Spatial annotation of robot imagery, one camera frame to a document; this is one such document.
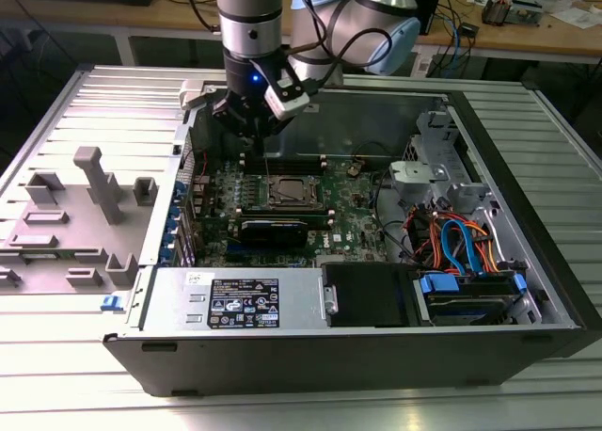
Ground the brown metal heatsink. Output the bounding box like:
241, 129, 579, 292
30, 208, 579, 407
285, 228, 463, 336
482, 0, 515, 27

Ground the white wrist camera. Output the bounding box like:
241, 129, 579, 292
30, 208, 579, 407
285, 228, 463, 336
262, 72, 311, 121

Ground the black graphics card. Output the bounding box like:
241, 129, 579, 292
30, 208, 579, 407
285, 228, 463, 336
239, 217, 310, 251

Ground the black RAM slot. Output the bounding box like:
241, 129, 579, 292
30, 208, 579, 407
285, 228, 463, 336
240, 162, 326, 176
240, 152, 326, 165

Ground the green RAM stick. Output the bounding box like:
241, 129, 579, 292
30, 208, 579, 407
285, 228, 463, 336
238, 206, 333, 231

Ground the orange power wire bundle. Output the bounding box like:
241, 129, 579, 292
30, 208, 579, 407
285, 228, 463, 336
406, 204, 514, 275

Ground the thin red wire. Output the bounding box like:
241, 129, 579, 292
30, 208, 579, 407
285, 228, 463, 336
180, 146, 209, 181

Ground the wooden desk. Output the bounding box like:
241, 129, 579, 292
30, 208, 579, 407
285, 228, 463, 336
0, 0, 602, 58

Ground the hard disk in blue carrier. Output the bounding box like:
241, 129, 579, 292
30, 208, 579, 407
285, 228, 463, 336
412, 270, 528, 327

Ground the black camera cable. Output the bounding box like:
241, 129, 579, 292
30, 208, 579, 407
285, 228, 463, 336
281, 0, 394, 87

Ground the grey plastic fan holder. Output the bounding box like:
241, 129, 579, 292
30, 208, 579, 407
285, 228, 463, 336
388, 160, 448, 198

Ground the CPU socket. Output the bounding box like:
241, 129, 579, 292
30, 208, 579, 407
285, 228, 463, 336
265, 172, 326, 212

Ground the silver power supply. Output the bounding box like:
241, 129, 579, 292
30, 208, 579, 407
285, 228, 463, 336
124, 264, 340, 332

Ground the black PC case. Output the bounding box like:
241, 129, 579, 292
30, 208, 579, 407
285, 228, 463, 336
102, 75, 602, 399

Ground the green motherboard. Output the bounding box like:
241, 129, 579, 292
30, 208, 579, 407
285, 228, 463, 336
190, 157, 410, 268

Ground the grey parts rack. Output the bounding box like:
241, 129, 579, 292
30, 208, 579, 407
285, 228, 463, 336
0, 146, 159, 296

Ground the black rating label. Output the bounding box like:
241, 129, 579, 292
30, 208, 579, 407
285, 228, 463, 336
208, 278, 281, 329

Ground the blue flat wire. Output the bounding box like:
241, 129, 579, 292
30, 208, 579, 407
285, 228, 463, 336
440, 218, 488, 278

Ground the white paper sheet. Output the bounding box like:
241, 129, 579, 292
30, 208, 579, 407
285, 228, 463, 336
549, 6, 602, 30

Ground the black upright device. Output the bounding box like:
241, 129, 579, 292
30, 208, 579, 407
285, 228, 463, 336
416, 0, 443, 36

